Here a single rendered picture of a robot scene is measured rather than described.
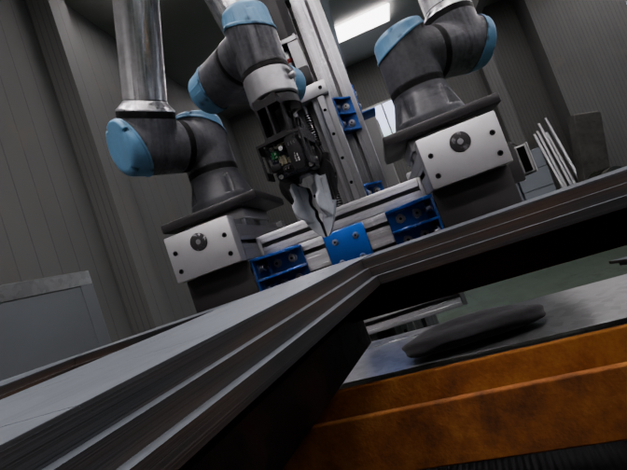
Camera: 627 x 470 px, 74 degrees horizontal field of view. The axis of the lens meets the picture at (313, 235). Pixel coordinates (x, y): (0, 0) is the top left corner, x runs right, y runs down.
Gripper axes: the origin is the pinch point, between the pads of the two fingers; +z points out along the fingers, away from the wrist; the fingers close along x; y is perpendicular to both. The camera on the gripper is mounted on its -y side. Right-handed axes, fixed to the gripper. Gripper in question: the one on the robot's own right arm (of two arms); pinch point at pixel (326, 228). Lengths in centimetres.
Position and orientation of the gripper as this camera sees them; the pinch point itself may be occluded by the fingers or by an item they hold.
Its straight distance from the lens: 63.7
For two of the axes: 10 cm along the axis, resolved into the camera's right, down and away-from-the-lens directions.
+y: -3.3, 0.6, -9.4
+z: 3.4, 9.4, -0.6
